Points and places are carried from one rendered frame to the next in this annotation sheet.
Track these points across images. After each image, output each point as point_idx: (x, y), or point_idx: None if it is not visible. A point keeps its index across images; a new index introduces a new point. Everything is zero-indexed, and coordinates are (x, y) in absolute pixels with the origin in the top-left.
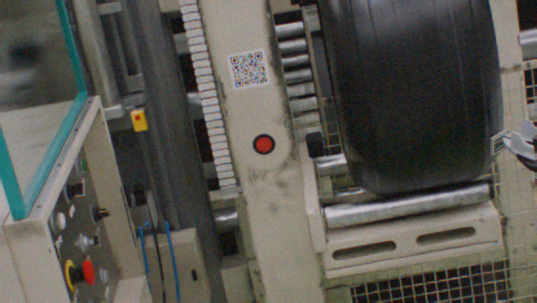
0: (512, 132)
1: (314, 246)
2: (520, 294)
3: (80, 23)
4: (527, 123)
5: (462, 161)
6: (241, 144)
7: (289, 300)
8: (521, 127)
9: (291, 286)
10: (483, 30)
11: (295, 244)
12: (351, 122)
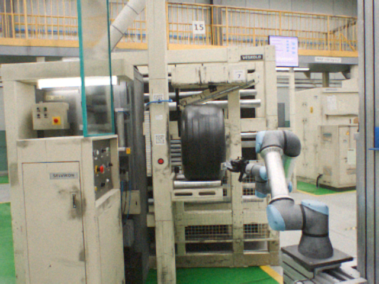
0: (226, 160)
1: (169, 190)
2: (235, 237)
3: (118, 123)
4: (231, 159)
5: (212, 169)
6: (154, 160)
7: (160, 210)
8: (229, 160)
9: (162, 205)
10: (221, 132)
11: (165, 192)
12: (183, 152)
